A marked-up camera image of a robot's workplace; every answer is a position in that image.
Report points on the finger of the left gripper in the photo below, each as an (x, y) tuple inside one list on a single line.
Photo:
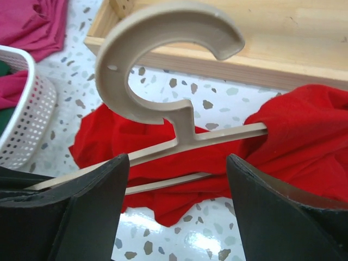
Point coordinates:
[(14, 184)]

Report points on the red t shirt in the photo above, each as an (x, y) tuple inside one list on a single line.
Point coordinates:
[(306, 146)]

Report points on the folded pink t shirt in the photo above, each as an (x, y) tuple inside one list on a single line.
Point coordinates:
[(37, 27)]

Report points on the crumpled magenta t shirt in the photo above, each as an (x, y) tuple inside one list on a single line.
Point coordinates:
[(18, 82)]

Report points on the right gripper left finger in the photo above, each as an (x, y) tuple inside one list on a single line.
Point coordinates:
[(80, 225)]

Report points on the dark green t shirt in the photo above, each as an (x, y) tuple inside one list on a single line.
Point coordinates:
[(7, 103)]

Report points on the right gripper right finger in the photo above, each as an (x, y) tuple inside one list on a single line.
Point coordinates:
[(278, 221)]

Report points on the beige hanger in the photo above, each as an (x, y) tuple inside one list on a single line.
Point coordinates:
[(218, 104)]

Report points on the white perforated plastic basket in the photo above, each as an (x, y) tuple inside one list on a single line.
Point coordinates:
[(32, 114)]

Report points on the wooden clothes rack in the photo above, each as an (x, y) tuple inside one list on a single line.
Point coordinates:
[(288, 44)]

